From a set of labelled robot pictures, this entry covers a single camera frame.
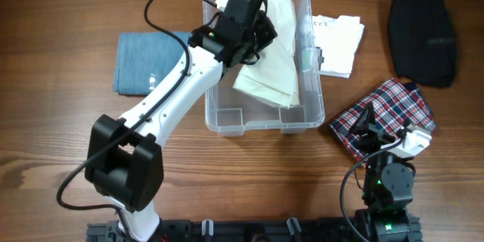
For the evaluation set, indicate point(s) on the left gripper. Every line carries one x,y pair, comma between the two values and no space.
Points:
266,19

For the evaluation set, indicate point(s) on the plaid folded shirt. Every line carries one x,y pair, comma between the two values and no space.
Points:
393,104

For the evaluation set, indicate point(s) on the cream cloth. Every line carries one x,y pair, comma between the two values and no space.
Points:
272,80

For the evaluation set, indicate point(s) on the black folded garment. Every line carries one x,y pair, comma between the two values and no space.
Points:
422,42

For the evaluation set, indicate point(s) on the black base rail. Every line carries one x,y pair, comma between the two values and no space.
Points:
329,229

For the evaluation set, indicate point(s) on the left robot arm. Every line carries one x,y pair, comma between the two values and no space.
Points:
125,162

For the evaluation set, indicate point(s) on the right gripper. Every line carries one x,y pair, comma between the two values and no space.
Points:
367,125

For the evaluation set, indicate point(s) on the clear plastic storage container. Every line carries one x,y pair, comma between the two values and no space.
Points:
232,113

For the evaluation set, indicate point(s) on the blue denim jeans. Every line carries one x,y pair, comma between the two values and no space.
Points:
143,60

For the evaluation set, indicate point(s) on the white folded t-shirt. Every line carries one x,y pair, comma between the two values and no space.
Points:
337,41

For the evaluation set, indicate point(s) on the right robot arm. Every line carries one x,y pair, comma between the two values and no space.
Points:
389,180

